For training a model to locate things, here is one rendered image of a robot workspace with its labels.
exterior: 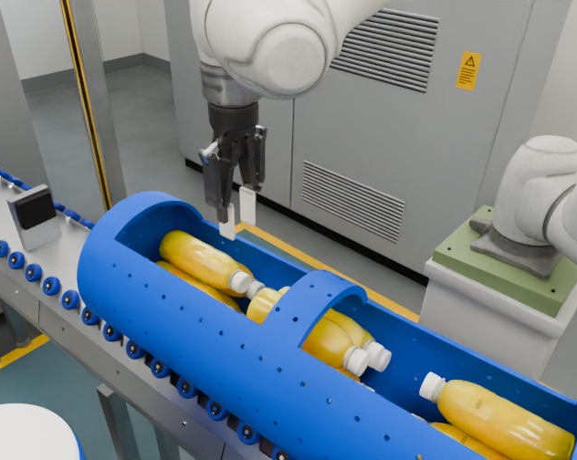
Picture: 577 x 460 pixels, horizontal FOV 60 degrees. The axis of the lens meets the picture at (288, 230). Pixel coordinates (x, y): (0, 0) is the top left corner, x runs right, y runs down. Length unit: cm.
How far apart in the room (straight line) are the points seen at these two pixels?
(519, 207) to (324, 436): 68
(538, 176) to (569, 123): 235
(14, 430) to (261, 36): 69
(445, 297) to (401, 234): 136
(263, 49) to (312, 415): 46
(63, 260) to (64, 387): 103
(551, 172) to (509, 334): 38
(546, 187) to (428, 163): 130
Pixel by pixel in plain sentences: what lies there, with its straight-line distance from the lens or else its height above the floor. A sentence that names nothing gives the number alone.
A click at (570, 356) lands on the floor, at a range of 267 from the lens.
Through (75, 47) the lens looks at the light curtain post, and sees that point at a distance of 156.
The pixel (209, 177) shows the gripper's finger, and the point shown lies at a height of 137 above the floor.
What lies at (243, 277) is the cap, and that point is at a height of 113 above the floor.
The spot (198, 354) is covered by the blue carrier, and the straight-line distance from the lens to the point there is 80.
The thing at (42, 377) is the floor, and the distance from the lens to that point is 242.
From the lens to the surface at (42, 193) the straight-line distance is 141.
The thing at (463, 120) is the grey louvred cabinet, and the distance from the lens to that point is 225.
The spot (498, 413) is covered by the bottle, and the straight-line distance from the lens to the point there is 78.
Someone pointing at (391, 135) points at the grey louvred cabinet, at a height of 78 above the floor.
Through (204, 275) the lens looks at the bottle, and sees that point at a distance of 96.
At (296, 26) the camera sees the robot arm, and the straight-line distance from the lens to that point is 50.
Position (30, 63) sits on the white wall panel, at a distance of 555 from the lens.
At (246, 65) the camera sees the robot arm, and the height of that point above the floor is 159.
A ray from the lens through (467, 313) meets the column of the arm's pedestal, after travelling 128.
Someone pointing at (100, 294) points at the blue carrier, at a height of 112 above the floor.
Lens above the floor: 173
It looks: 35 degrees down
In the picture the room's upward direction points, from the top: 2 degrees clockwise
